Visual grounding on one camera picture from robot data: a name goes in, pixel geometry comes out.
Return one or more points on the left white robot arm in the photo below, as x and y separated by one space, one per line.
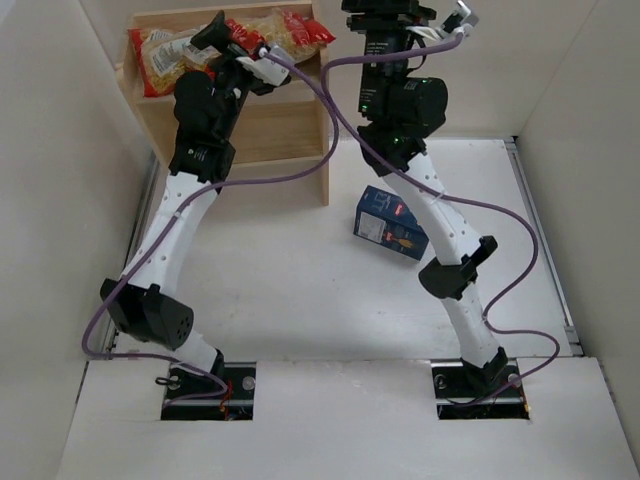
207 107

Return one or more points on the right aluminium rail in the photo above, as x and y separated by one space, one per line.
517 166

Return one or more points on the red pasta bag front side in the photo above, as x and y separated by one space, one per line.
299 36

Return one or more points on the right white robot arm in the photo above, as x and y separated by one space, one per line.
402 111

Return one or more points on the left aluminium rail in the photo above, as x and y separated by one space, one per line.
106 330

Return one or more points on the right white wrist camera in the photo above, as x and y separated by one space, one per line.
462 21

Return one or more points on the blue Barilla pasta box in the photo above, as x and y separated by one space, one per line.
384 219

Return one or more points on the red pasta bag label side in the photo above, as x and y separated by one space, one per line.
164 55

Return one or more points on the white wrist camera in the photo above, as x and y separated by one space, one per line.
272 66
462 21

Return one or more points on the aluminium rail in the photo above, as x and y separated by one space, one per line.
106 330
517 166

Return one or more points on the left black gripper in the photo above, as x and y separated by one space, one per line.
232 52

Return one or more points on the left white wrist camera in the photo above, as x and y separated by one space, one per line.
272 66

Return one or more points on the wooden two-tier shelf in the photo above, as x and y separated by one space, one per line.
288 126

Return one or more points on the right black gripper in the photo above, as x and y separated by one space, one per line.
388 21

